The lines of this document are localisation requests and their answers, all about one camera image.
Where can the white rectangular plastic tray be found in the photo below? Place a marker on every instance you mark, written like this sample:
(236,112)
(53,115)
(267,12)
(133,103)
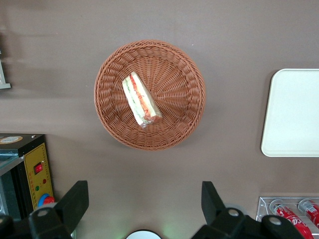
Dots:
(294,114)

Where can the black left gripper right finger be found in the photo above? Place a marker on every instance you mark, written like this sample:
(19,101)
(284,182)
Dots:
(215,211)

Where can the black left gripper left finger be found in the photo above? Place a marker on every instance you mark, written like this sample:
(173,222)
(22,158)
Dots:
(66,209)

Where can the red soda bottles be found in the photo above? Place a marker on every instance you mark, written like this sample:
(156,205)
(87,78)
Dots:
(292,220)

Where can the plastic-wrapped triangle sandwich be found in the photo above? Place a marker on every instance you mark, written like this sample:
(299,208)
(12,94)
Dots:
(140,99)

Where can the white round disc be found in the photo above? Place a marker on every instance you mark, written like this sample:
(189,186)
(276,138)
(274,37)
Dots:
(143,235)

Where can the black appliance with yellow panel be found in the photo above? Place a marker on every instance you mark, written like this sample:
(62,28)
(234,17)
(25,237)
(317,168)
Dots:
(27,154)

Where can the red cola can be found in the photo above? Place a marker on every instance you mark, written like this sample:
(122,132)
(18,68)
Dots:
(312,211)

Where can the clear acrylic can rack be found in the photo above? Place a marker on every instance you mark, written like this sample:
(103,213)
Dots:
(264,206)

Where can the round brown wicker basket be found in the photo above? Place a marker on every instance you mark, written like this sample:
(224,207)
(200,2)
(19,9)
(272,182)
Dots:
(179,82)

